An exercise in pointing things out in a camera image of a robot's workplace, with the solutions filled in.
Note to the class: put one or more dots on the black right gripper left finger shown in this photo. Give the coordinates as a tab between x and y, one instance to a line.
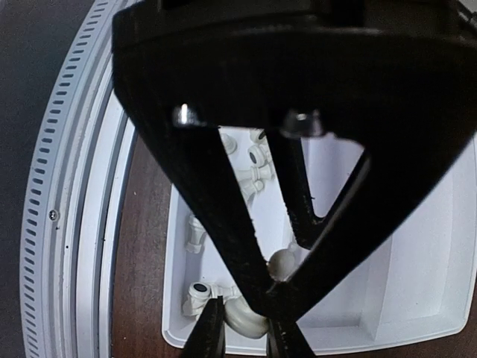
207	339

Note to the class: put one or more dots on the white pawn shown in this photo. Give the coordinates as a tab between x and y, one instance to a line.
283	262

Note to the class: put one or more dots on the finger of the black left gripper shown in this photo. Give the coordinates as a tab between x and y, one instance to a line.
394	174
196	163

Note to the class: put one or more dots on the white plastic compartment tray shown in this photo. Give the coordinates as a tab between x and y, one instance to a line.
416	286

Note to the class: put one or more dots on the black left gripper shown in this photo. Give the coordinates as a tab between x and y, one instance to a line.
358	69

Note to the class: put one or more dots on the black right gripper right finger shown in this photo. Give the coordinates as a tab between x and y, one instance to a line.
285	340

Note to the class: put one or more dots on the white piece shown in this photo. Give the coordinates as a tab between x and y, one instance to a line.
240	318

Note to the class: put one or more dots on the front aluminium rail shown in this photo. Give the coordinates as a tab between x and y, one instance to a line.
73	201

